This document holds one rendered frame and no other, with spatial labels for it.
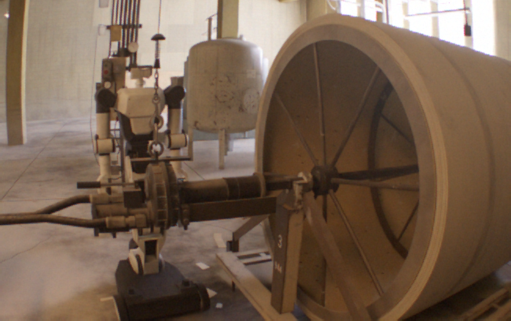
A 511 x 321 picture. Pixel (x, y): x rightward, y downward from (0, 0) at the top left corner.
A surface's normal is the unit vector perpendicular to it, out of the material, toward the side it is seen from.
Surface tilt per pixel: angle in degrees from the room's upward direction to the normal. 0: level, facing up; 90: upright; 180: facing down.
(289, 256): 90
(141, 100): 90
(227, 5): 90
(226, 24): 90
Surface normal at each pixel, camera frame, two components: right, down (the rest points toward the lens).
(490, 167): 0.36, -0.04
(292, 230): 0.37, 0.18
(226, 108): 0.07, 0.18
